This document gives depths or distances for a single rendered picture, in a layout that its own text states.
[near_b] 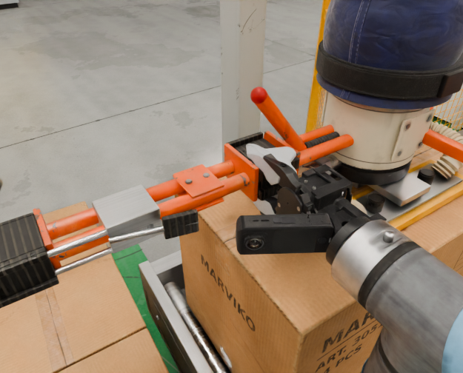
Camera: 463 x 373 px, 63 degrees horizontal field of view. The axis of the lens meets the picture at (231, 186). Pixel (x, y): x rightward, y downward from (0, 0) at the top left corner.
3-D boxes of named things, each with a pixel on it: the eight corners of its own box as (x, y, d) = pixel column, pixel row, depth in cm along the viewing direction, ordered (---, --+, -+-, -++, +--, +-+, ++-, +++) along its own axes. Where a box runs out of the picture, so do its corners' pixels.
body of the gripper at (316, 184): (315, 202, 57) (378, 252, 49) (269, 222, 53) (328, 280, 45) (321, 159, 52) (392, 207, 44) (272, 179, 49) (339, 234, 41)
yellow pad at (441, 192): (427, 165, 81) (435, 145, 78) (473, 189, 74) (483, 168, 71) (309, 223, 66) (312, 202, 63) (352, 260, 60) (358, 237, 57)
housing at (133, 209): (145, 207, 54) (141, 182, 52) (165, 234, 50) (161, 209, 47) (97, 225, 51) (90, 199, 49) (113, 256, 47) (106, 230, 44)
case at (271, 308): (347, 221, 126) (373, 112, 102) (459, 308, 99) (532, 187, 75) (186, 303, 101) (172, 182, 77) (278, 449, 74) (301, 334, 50)
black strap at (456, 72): (375, 44, 76) (380, 23, 73) (492, 81, 60) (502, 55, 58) (288, 65, 66) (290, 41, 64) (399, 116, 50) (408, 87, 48)
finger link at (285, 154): (272, 138, 58) (308, 180, 54) (240, 148, 56) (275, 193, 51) (277, 122, 56) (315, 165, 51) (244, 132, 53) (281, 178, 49)
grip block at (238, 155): (262, 158, 65) (264, 127, 62) (300, 186, 58) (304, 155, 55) (221, 172, 61) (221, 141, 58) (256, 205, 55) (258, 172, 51)
